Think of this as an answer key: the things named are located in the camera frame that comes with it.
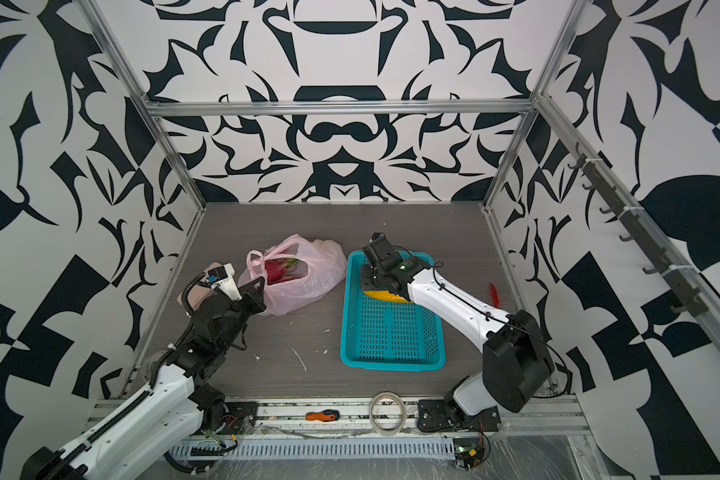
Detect clear tape roll front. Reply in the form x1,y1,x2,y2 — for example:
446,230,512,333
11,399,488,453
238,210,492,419
368,392,408,437

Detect red kitchen tongs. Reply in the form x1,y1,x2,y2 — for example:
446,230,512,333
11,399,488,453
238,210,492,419
489,283,500,308

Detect pink plastic bag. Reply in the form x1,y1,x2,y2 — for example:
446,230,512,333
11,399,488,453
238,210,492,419
238,234,348,316

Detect yellow banana bunch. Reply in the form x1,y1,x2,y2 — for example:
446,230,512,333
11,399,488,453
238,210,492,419
364,290,409,303

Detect white cable duct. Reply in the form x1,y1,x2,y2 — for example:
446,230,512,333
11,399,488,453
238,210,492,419
171,437,458,461

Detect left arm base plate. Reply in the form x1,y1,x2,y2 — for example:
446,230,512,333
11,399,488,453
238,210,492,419
214,401,259,435

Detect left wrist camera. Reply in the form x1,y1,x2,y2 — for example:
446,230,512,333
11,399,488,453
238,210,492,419
206,263,241,301

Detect black hook rack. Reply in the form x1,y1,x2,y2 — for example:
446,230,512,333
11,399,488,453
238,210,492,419
569,151,710,317

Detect orange handled screwdriver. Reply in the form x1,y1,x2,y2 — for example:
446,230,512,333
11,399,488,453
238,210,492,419
305,409,340,423

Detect red dragon fruit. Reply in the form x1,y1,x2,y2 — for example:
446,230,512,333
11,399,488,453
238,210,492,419
264,257,302,285

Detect pink case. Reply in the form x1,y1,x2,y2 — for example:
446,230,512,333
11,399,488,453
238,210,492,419
187,262,222,311

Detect teal plastic basket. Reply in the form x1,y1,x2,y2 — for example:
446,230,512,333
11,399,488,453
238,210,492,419
340,250,446,372

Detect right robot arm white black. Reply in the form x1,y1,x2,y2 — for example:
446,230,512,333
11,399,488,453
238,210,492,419
361,232,556,433

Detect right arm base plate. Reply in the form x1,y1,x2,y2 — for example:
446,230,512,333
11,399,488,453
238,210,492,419
416,399,502,433

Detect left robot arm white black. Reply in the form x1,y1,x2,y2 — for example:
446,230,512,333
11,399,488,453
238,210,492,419
20,266,266,479

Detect green circuit board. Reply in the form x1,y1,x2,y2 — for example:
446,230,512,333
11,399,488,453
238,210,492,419
454,437,492,471

